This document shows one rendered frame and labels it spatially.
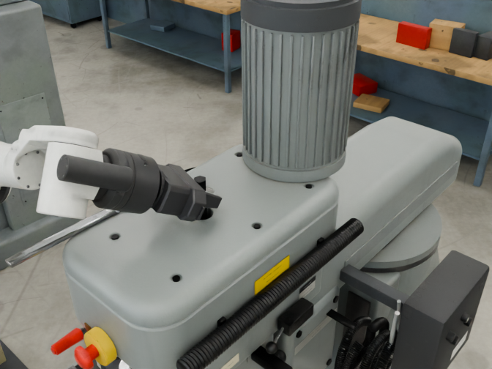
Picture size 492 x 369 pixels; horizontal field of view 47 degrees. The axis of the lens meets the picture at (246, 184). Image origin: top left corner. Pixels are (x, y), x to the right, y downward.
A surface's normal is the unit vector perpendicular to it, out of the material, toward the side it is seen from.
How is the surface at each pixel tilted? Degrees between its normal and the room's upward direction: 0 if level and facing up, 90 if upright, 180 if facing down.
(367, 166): 0
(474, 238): 0
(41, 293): 0
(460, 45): 90
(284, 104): 90
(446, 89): 90
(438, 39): 90
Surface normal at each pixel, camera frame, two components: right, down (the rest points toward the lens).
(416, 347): -0.67, 0.41
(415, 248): -0.01, -0.83
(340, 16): 0.56, 0.45
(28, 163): 0.83, 0.07
